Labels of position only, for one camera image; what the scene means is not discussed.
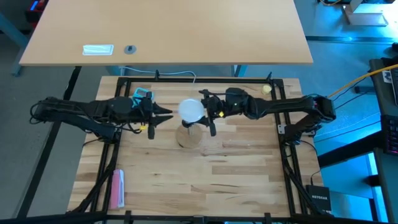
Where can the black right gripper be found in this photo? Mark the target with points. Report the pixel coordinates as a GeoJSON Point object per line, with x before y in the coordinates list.
{"type": "Point", "coordinates": [233, 104]}

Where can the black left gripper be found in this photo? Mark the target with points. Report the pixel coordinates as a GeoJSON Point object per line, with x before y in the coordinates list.
{"type": "Point", "coordinates": [150, 118]}

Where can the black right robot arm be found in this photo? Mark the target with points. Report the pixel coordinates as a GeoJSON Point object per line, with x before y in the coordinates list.
{"type": "Point", "coordinates": [289, 105]}

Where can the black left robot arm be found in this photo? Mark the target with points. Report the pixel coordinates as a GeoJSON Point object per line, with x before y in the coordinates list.
{"type": "Point", "coordinates": [77, 113]}

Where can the teal calculator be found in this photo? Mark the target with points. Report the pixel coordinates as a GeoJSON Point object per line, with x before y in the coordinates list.
{"type": "Point", "coordinates": [139, 93]}

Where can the small yellow cup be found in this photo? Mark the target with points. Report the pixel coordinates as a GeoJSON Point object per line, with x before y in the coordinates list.
{"type": "Point", "coordinates": [266, 89]}

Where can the round grey desk grommet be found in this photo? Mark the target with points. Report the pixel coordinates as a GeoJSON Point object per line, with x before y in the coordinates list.
{"type": "Point", "coordinates": [130, 49]}

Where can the light wooden desk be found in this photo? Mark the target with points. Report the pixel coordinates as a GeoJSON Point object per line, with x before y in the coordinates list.
{"type": "Point", "coordinates": [168, 31]}

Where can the pink and white packet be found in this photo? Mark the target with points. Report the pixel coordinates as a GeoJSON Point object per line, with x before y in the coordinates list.
{"type": "Point", "coordinates": [117, 188]}

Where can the white rectangular desk plate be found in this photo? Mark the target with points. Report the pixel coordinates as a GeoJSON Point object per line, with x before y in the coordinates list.
{"type": "Point", "coordinates": [98, 49]}

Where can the white cardboard box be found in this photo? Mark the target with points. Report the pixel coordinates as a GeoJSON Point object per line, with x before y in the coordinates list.
{"type": "Point", "coordinates": [363, 12]}

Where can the black keyboard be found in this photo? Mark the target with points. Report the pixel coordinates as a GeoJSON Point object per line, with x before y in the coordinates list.
{"type": "Point", "coordinates": [391, 133]}

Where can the black side desk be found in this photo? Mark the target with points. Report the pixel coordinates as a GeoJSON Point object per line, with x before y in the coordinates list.
{"type": "Point", "coordinates": [388, 174]}

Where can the black aluminium table frame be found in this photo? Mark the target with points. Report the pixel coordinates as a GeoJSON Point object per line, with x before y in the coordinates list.
{"type": "Point", "coordinates": [281, 149]}

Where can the black Netgear network switch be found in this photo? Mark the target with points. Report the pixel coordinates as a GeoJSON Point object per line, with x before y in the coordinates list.
{"type": "Point", "coordinates": [318, 197]}

